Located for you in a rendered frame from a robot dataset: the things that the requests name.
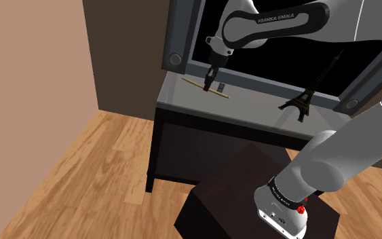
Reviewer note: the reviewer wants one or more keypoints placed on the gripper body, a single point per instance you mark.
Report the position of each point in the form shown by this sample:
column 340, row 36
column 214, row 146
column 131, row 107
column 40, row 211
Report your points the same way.
column 216, row 61

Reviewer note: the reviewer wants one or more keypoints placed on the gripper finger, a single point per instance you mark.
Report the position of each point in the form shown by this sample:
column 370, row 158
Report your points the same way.
column 208, row 82

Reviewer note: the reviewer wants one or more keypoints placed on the tan wooden pencil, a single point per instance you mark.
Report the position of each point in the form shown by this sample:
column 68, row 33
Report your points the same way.
column 194, row 83

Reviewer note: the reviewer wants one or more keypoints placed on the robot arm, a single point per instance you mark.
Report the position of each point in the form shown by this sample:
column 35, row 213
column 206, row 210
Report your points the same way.
column 336, row 155

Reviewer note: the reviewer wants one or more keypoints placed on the small grey box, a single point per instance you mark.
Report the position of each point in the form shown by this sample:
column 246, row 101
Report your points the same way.
column 220, row 87

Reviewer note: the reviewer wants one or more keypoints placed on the grey flat television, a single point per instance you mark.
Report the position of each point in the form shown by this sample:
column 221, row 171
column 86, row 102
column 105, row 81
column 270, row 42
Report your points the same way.
column 276, row 56

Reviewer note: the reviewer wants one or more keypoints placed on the black television stand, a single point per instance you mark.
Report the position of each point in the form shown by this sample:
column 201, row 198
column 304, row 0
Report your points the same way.
column 184, row 149

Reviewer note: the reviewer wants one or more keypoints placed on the black tower figure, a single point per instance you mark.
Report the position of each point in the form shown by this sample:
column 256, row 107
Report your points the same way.
column 304, row 97

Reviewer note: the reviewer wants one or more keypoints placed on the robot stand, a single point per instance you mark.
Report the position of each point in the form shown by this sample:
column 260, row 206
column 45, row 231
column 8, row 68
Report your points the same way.
column 230, row 202

